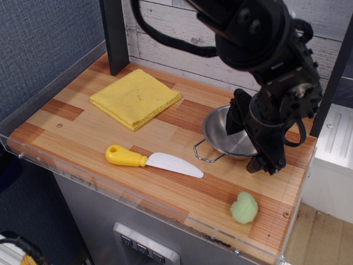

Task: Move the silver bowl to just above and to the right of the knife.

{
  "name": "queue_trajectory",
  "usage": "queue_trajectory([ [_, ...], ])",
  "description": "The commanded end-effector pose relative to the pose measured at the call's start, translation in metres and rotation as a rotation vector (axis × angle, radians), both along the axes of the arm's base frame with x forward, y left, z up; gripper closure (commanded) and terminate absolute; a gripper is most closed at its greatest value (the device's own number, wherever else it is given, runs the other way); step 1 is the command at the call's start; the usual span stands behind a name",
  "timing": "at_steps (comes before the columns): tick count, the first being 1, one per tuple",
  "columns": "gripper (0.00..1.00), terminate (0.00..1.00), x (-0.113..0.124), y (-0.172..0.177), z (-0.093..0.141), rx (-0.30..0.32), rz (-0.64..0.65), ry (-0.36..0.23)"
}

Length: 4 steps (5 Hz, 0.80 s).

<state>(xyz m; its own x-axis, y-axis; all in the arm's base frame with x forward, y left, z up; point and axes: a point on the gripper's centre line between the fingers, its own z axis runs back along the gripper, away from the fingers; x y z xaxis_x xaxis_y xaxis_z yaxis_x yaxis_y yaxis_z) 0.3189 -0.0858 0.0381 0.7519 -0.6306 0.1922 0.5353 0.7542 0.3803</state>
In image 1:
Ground silver toy fridge cabinet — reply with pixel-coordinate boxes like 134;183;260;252
55;174;278;264

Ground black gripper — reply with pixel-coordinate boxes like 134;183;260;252
226;89;286;175

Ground silver metal bowl with handles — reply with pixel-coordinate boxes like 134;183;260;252
194;105;257;163

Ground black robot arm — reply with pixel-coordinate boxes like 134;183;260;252
191;1;323;174

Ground white toy sink unit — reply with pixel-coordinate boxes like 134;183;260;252
302;104;352;223

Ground black vertical post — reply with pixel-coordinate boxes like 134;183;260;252
310;1;352;137
99;0;130;76

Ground black vertical post left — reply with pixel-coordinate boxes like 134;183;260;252
99;0;130;76

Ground yellow object bottom left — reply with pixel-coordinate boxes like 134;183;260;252
20;254;49;265

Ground folded yellow cloth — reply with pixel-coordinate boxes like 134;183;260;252
90;69;181;131

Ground ice dispenser button panel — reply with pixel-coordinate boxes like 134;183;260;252
113;222;181;264

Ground yellow-handled white toy knife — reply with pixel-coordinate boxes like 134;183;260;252
105;145;204;178

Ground green plush toy vegetable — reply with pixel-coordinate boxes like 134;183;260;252
230;192;258;224

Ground clear acrylic guard rail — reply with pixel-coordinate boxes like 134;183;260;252
1;42;316;264

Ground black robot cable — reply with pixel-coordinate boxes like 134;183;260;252
130;0;315;147

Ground black vertical post right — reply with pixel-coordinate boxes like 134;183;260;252
310;1;352;137

